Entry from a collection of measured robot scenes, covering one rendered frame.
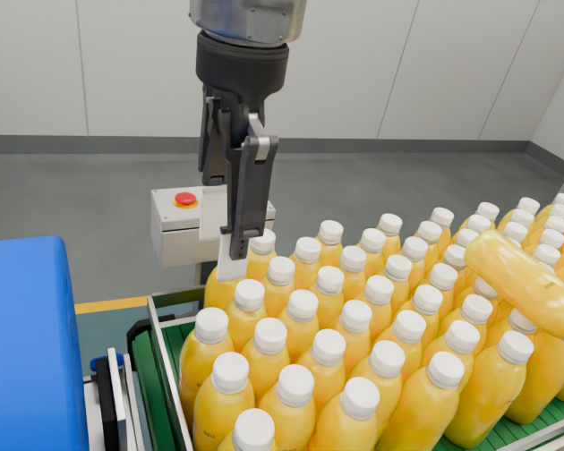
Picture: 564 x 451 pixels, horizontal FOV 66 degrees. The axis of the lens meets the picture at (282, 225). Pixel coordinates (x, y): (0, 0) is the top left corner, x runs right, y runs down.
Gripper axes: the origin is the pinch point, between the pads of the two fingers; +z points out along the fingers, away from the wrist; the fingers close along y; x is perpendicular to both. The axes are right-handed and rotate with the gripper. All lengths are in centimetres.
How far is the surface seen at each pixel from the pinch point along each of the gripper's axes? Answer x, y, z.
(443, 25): 257, -246, 16
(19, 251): -18.9, -1.4, 0.0
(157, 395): -5.9, -5.3, 33.4
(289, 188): 125, -202, 125
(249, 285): 6.1, -4.1, 12.3
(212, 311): 0.0, -0.8, 12.3
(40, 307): -17.2, 6.0, 0.2
